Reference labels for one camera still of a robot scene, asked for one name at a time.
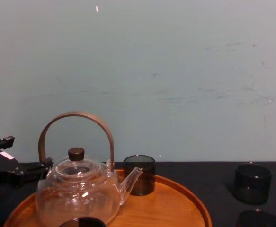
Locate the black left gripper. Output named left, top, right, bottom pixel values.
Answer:
left=0, top=135, right=53, bottom=189

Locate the round wooden tray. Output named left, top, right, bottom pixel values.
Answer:
left=3, top=168, right=212, bottom=227

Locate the glass lid with dark knob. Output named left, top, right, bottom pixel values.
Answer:
left=54, top=147, right=105, bottom=183

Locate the dark smoked glass cup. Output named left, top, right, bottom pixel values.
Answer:
left=236, top=209, right=276, bottom=227
left=123, top=154, right=157, bottom=197
left=233, top=162, right=272, bottom=206
left=58, top=216, right=107, bottom=227

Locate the black table cloth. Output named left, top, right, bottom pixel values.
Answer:
left=0, top=161, right=276, bottom=227

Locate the glass teapot with wooden handle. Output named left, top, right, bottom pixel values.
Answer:
left=35, top=111, right=143, bottom=226

